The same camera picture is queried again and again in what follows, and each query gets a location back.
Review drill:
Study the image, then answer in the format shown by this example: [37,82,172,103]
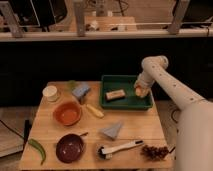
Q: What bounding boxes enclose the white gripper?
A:
[134,72,154,98]

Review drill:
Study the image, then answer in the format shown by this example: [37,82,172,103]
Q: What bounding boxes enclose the orange apple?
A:
[135,87,143,97]

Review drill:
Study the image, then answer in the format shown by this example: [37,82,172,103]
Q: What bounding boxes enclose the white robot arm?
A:
[134,55,213,171]

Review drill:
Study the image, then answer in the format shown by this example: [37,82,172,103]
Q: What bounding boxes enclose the tan sponge block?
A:
[105,89,125,100]

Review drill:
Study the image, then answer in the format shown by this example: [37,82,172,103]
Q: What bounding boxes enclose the green plastic tray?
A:
[99,75,153,110]

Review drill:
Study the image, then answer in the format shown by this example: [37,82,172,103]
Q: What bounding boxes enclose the yellow banana toy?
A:
[86,104,104,118]

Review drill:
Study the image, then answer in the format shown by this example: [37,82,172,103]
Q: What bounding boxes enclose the grey triangular cloth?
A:
[100,122,123,140]

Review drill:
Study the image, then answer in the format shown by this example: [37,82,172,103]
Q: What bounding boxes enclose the blue grey cloth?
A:
[72,83,90,99]

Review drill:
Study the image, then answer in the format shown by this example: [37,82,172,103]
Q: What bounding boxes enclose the brown dried bunch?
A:
[141,145,169,161]

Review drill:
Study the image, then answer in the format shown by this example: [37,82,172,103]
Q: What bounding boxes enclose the orange bowl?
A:
[53,101,82,126]

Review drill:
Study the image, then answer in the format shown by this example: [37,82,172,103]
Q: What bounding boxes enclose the white cup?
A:
[42,85,59,102]

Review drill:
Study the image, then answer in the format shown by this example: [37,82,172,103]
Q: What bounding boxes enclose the dark purple bowl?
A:
[56,134,85,163]

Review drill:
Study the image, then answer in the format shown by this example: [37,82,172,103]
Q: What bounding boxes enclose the green chili pepper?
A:
[28,139,46,164]

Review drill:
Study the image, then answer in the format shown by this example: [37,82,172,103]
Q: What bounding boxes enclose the black cable on floor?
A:
[168,107,181,154]

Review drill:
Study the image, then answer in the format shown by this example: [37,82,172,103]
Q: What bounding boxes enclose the metal frame rail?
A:
[0,0,213,42]

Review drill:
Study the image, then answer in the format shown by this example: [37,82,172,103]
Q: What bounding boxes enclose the white handled brush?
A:
[98,140,144,159]

